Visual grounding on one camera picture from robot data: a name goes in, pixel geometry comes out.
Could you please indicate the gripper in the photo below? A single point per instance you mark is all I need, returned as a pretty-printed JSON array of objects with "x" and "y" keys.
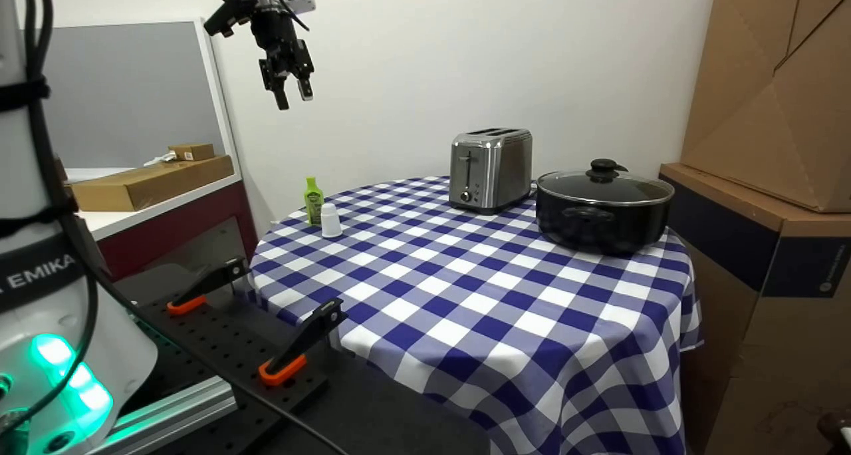
[{"x": 276, "y": 34}]

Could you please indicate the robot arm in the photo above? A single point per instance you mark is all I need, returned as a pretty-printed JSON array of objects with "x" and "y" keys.
[{"x": 40, "y": 289}]

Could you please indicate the green bottle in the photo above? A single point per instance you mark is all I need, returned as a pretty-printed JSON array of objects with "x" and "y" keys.
[{"x": 314, "y": 199}]

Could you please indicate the white bottle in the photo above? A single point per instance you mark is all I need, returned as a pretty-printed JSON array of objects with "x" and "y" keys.
[{"x": 331, "y": 223}]

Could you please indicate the small cardboard box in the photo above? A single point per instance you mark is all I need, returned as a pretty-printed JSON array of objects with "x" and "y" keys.
[{"x": 191, "y": 151}]

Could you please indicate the grey partition panel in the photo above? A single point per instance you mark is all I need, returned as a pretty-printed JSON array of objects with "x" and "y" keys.
[{"x": 133, "y": 89}]

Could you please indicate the flat cardboard box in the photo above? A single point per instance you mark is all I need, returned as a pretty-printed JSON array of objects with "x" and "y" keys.
[{"x": 149, "y": 183}]

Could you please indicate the white and red desk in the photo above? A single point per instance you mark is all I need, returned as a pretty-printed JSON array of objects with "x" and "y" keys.
[{"x": 173, "y": 232}]

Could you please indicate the silver toaster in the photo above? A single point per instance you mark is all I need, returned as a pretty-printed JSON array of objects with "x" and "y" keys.
[{"x": 490, "y": 169}]

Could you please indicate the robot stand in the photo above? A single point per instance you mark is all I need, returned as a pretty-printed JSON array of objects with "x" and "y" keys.
[{"x": 226, "y": 348}]

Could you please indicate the blue white checkered tablecloth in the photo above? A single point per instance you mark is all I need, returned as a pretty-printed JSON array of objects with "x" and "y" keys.
[{"x": 479, "y": 308}]

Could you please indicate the glass pot lid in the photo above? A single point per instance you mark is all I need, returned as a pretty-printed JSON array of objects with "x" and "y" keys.
[{"x": 602, "y": 185}]

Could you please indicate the black pot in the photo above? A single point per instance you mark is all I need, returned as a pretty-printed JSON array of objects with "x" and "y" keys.
[{"x": 598, "y": 225}]

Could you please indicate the large cardboard box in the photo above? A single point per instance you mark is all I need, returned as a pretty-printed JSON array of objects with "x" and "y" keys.
[{"x": 778, "y": 89}]

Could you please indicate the cardboard box with dark band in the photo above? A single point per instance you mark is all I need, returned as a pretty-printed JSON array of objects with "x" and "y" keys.
[{"x": 784, "y": 322}]

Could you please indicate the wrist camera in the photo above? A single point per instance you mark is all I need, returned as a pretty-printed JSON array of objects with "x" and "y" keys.
[{"x": 229, "y": 12}]

